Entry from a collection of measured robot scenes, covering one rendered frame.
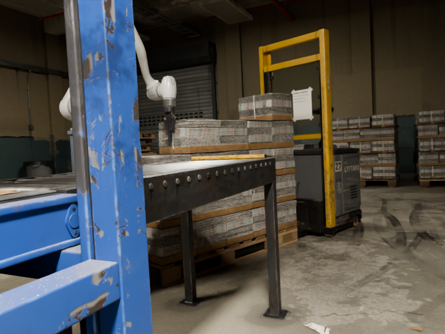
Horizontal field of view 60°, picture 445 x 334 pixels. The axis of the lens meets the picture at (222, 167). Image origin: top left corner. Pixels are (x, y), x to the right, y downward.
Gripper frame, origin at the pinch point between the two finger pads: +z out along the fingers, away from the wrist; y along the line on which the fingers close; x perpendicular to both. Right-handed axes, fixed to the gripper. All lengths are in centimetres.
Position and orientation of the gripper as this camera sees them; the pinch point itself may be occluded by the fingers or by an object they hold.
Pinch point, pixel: (169, 136)
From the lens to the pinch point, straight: 272.8
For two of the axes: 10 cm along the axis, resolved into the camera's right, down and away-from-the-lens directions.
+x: -7.2, 0.3, -7.0
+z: 0.2, 10.0, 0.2
